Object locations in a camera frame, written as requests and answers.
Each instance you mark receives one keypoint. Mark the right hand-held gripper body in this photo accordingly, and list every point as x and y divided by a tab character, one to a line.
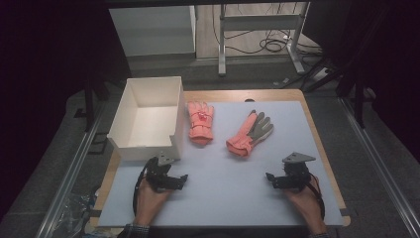
296	173

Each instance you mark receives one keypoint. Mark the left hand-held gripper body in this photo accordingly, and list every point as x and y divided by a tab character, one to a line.
157	173

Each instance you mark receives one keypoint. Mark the pink and grey glove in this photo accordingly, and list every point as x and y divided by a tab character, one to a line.
249	134

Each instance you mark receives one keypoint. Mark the white box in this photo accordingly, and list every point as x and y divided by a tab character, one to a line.
148	120

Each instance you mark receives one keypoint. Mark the person's left hand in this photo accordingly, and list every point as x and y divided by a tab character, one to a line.
148	203

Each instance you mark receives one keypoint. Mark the person's right hand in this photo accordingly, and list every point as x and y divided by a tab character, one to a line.
308	206

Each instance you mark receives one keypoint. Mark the light blue table mat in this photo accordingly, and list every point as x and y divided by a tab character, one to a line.
218	172

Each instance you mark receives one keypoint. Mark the dark table grommet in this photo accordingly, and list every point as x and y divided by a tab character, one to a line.
250	100

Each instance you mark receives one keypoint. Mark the wooden table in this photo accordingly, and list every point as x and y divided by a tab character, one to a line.
264	95

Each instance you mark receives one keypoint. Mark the clear plastic bag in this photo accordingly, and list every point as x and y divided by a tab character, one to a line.
74	211

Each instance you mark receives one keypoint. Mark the black stand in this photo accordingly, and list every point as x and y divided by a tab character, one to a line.
89	102
359	99

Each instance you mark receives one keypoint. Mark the white power strip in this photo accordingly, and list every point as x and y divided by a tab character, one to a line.
320	74

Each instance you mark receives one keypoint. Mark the dark curtain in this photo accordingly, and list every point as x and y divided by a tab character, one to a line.
49	66
389	66

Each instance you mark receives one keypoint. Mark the white cabinet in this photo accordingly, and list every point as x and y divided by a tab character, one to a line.
152	31

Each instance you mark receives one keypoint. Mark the black floor bracket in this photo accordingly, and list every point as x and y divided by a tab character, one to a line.
97	142

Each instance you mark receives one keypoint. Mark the aluminium rail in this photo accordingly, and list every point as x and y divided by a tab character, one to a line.
379	165
71	178

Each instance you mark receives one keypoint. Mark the grey metal desk frame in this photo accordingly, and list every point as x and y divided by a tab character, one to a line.
261	23

